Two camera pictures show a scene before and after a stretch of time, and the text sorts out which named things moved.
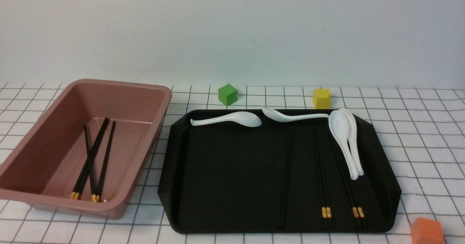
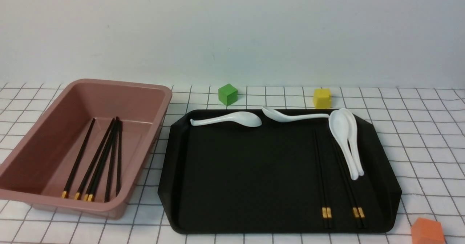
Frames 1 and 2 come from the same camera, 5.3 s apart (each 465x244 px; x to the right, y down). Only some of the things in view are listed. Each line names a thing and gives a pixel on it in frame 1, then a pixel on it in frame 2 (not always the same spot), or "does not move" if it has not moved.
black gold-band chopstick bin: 76,192 → 78,160
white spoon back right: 352,134 does not move
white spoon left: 243,119 does not move
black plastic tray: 290,177 does not move
